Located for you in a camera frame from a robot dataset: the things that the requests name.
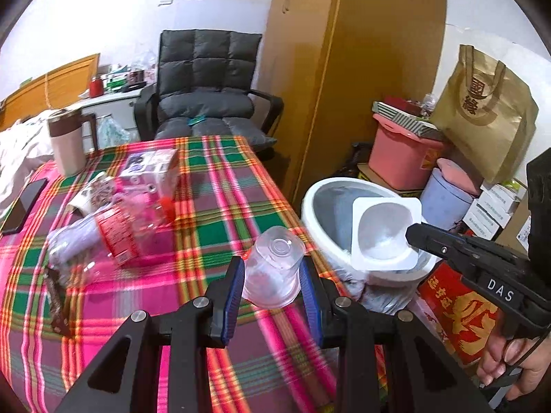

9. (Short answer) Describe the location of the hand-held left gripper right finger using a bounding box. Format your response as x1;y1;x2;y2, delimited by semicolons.
299;257;493;413

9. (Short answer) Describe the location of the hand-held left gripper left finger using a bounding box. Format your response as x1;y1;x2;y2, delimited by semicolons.
54;256;246;413

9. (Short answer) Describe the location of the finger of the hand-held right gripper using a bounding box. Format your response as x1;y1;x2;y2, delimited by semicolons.
405;223;478;267

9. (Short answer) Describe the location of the clear plastic cup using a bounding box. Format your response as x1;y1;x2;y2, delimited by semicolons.
241;226;307;309

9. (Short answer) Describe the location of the white square yogurt cup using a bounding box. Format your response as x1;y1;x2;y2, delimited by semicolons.
351;197;423;273

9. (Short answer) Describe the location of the white round trash bin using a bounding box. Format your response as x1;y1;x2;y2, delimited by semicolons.
300;176;437;315

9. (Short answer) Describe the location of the person's right hand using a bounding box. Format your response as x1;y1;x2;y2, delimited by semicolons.
477;335;551;402

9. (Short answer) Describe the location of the blue round container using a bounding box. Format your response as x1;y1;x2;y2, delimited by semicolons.
419;168;474;230

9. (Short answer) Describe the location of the white cardboard box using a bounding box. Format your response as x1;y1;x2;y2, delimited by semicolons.
464;200;511;232
480;181;529;215

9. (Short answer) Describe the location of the brown cardboard box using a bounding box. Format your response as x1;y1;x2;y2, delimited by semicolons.
495;200;532;254

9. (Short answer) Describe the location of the red box with gold print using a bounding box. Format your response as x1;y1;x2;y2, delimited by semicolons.
417;262;500;366

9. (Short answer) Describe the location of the pink lid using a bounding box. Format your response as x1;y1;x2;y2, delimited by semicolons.
437;158;483;196

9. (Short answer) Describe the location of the pink plastic bucket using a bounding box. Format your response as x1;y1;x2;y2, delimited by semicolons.
368;114;446;190

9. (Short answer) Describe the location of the grey striped box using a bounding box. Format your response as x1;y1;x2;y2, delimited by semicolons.
372;97;444;140

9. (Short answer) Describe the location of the clear bottle with red label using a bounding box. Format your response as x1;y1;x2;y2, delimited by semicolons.
46;198;177;285

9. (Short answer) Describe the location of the gold paper bag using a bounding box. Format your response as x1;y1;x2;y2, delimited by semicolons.
430;44;539;183

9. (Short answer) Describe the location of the pink box with dark print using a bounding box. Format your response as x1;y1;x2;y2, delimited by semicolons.
119;151;160;190

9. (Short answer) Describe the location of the wooden wardrobe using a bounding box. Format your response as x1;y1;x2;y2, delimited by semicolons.
254;0;448;207

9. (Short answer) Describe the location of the crumpled white paper carton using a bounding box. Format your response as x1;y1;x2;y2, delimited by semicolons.
69;172;117;216

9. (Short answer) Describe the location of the brown snack wrapper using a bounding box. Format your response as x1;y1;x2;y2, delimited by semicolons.
45;267;74;338

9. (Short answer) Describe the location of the clear plastic bag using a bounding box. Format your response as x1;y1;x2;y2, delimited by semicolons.
97;114;130;149

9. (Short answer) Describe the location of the pink kettle with brown lid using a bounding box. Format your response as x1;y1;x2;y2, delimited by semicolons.
47;107;99;177

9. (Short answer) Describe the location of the white nightstand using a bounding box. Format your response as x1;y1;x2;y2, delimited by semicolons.
80;88;145;147

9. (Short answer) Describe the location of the black smartphone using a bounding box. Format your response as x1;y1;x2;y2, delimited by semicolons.
2;178;49;235

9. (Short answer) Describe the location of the grey padded armchair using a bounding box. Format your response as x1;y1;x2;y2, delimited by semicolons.
134;29;285;160

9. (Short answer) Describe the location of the white duvet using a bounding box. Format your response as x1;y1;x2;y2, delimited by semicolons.
0;109;59;220

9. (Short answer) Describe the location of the wooden bed headboard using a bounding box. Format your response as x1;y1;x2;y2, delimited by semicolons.
0;54;101;132

